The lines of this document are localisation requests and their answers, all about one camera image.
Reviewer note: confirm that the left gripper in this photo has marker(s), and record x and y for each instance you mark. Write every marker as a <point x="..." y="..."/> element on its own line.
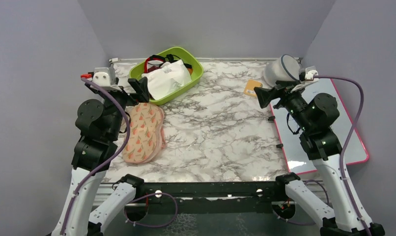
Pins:
<point x="140" y="87"/>

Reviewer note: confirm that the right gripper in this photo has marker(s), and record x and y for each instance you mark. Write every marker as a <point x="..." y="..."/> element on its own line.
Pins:
<point x="265" y="94"/>

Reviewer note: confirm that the white mesh laundry bag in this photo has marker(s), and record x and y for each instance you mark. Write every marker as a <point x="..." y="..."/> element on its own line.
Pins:
<point x="286" y="68"/>

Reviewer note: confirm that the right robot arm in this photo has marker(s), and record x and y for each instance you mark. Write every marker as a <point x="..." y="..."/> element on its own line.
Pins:
<point x="346" y="216"/>

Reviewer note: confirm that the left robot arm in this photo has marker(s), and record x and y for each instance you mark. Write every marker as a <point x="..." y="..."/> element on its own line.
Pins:
<point x="99" y="124"/>

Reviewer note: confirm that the white cloth bag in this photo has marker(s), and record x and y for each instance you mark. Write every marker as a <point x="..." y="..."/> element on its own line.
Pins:
<point x="163" y="82"/>

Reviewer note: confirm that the floral peach laundry bag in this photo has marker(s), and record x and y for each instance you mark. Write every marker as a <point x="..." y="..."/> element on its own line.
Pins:
<point x="146" y="137"/>

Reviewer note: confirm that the small orange notebook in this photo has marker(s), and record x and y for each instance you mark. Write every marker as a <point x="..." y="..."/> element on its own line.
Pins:
<point x="250" y="86"/>

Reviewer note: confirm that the red black garment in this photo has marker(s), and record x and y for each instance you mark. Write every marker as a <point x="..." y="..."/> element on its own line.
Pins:
<point x="155" y="62"/>

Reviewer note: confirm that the green plastic basin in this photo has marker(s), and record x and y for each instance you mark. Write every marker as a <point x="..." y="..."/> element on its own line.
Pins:
<point x="193" y="65"/>

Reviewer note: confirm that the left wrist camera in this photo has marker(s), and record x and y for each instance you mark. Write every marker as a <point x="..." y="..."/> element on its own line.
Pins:
<point x="103" y="77"/>

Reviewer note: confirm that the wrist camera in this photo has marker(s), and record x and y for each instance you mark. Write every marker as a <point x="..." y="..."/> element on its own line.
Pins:
<point x="307" y="77"/>
<point x="103" y="77"/>

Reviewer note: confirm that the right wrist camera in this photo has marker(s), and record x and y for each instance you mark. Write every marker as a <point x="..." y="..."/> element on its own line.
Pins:
<point x="307" y="77"/>

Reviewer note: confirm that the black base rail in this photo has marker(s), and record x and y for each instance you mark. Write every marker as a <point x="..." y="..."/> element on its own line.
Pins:
<point x="211" y="198"/>

